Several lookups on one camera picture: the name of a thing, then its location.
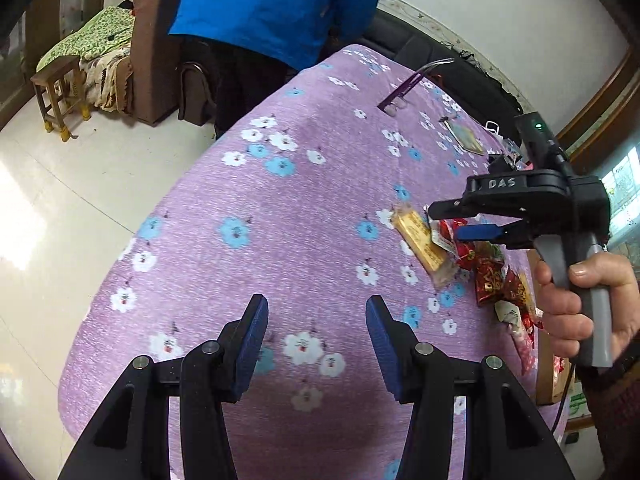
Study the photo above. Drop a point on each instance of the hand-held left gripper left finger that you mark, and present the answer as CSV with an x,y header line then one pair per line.
x,y
252,350

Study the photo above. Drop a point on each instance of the pink cartoon snack packet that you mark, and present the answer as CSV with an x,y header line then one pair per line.
x,y
524,345

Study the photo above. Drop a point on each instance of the white green snack packet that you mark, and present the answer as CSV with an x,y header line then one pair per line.
x,y
507,314

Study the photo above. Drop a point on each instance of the white red-label snack packet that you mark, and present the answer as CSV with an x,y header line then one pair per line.
x,y
442,235

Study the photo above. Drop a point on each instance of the dark red gold-print snack packet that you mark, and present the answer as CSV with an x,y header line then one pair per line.
x,y
490,280

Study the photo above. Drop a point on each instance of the purple floral tablecloth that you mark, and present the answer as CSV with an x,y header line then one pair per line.
x,y
300,185

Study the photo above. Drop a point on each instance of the green floral blanket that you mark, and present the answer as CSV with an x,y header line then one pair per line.
x,y
90,35

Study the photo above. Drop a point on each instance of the beige patterned blanket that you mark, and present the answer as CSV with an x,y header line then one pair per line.
x,y
107,85

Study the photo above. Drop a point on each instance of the black sofa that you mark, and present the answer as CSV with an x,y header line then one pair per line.
x,y
425,45

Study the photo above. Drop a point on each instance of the purple eyeglasses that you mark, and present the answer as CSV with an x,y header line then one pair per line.
x,y
400,91

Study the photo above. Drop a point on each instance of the person's right forearm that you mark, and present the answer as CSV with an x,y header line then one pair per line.
x,y
617,410

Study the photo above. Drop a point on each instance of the shallow cardboard box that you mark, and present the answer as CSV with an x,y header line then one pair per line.
x,y
552,380

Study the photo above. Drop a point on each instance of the red cartoon-face snack packet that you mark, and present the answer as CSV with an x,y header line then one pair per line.
x,y
467,257

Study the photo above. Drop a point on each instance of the person's right hand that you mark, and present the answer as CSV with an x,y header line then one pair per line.
x,y
560,315

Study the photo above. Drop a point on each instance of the wooden stool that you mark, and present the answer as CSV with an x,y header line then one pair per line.
x,y
55,85

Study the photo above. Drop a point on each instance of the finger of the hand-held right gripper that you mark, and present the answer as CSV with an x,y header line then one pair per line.
x,y
450,210
477,232

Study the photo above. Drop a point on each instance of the yellow cake packet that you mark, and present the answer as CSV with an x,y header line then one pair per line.
x,y
420,240

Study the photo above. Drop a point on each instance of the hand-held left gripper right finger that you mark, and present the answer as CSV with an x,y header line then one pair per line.
x,y
382,350

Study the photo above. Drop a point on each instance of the brown armchair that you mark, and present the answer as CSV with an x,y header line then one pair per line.
x,y
150,35

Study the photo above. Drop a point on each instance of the dark red pyramid candy packet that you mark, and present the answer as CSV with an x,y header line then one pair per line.
x,y
517,290

